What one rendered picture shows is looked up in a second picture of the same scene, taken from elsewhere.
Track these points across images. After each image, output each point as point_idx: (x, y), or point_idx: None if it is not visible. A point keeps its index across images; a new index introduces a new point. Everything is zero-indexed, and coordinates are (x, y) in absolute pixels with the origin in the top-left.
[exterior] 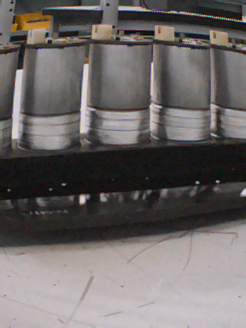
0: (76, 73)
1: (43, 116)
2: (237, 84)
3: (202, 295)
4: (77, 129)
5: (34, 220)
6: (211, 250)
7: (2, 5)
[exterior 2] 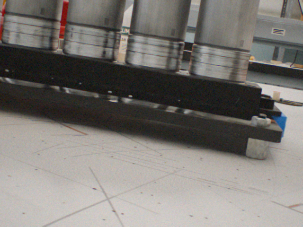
0: None
1: (10, 14)
2: (211, 17)
3: None
4: (41, 34)
5: None
6: (21, 130)
7: None
